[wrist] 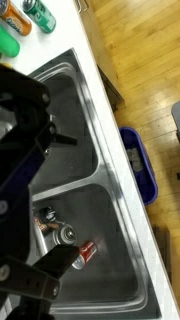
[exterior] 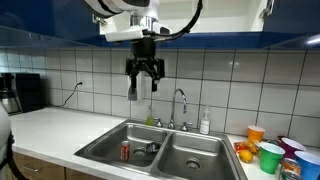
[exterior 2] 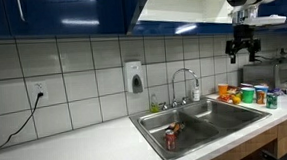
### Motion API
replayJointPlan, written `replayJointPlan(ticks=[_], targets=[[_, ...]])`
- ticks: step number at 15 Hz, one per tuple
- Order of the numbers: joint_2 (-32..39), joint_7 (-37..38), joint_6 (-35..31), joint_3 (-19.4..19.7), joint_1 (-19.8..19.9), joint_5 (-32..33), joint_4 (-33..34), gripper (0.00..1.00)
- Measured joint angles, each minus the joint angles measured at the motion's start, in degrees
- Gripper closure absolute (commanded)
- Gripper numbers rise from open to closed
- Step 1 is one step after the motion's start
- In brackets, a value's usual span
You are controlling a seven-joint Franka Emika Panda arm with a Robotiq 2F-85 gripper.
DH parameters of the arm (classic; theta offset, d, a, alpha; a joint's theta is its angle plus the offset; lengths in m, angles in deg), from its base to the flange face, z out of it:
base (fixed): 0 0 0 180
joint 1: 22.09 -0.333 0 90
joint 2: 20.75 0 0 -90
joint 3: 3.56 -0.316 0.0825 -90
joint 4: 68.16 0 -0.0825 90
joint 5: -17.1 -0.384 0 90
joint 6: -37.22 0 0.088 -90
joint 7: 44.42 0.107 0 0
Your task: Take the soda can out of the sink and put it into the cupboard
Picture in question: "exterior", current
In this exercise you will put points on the red soda can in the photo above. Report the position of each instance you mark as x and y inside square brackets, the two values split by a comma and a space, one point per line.
[125, 150]

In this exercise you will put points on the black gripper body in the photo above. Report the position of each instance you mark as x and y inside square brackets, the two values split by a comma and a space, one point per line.
[144, 51]

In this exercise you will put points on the stainless steel double sink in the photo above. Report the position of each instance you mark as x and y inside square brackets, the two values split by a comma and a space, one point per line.
[182, 155]

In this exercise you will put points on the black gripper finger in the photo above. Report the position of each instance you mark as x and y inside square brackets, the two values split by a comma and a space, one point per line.
[133, 77]
[154, 76]

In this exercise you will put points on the clear soap bottle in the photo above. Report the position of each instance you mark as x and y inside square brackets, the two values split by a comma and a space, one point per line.
[205, 122]

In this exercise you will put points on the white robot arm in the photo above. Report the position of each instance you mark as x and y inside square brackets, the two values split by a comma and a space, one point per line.
[141, 11]

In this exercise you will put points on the purple plastic cup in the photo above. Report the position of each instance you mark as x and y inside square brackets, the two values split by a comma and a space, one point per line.
[291, 146]

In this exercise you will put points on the blue plastic cup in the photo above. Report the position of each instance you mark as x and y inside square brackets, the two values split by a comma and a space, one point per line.
[310, 165]

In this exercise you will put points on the yellow lemon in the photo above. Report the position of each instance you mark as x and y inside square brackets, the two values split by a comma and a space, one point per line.
[246, 156]

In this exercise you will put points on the grey wall plug adapter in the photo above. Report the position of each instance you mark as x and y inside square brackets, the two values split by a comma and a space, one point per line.
[132, 94]

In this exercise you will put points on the orange snack bag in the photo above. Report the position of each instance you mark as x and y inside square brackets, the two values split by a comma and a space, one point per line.
[250, 146]

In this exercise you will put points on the green dish soap bottle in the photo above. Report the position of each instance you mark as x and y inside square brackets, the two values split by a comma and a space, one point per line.
[149, 120]

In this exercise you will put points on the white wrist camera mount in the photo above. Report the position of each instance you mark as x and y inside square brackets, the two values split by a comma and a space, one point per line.
[136, 32]

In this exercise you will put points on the orange plastic cup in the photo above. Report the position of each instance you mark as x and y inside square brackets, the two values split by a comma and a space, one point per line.
[255, 133]

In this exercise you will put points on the black coffee maker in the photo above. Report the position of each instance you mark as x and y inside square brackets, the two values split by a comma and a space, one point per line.
[21, 92]

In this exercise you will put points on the wooden lower cabinet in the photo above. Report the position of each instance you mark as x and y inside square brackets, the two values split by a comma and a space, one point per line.
[23, 167]

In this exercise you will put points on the tin can on counter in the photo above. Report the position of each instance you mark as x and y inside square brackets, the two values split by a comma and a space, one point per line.
[290, 170]

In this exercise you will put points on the green plastic cup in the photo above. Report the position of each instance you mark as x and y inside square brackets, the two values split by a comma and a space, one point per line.
[270, 157]

